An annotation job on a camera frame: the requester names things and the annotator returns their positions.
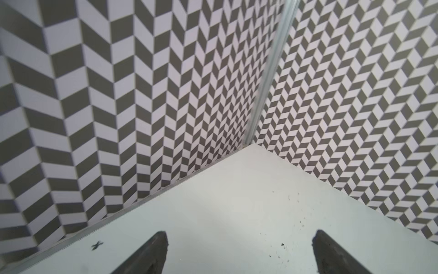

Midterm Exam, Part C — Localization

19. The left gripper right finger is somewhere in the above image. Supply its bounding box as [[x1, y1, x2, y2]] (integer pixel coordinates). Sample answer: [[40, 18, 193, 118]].
[[312, 229, 371, 274]]

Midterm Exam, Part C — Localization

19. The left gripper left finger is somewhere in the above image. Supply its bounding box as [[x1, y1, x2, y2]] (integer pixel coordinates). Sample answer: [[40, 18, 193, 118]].
[[112, 231, 169, 274]]

